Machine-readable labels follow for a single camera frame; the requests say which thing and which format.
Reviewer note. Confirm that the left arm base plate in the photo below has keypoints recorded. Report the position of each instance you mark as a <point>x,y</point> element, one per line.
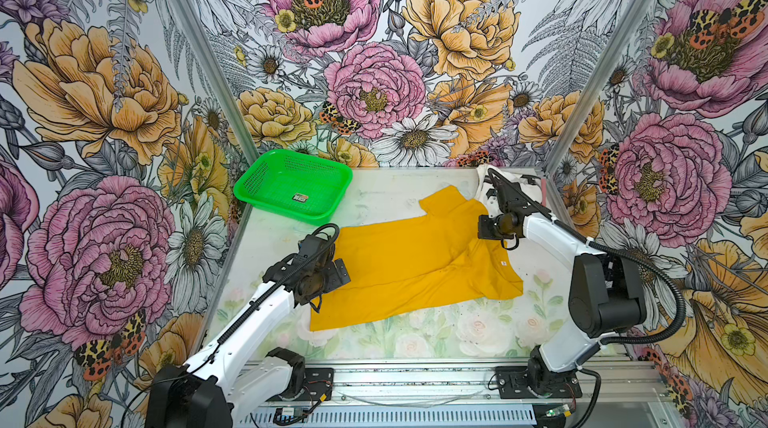
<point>317,381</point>

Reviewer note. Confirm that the aluminium front rail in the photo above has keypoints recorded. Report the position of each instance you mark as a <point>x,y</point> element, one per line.
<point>426,384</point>

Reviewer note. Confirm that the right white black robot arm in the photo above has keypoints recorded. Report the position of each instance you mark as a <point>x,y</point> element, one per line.
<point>606,296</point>

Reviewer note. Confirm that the right aluminium corner post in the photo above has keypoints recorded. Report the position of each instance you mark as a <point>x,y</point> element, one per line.
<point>625,28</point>

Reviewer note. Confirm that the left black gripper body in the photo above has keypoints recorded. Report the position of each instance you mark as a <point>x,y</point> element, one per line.
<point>327,280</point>

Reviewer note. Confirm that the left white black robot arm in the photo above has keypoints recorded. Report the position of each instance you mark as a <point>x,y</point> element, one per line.
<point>211,389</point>

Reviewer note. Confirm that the left aluminium corner post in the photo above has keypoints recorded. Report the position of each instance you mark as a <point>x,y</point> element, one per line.
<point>189,21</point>

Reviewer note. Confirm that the white vented cable duct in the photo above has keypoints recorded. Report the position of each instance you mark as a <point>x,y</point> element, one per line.
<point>515,415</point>

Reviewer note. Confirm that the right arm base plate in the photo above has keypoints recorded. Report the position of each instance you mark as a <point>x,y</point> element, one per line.
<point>519,382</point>

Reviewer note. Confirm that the green plastic basket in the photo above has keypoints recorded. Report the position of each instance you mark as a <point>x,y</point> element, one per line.
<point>295,185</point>

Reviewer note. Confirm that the yellow t-shirt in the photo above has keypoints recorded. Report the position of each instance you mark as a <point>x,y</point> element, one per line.
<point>406,265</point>

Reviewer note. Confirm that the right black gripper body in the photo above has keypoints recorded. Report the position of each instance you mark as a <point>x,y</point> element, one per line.
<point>495,228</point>

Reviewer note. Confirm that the aluminium corner post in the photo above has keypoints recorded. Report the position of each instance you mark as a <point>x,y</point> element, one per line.
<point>189,21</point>
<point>625,28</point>

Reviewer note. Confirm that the white black folded t-shirt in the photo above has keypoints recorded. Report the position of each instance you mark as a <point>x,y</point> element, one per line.
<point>486,194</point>

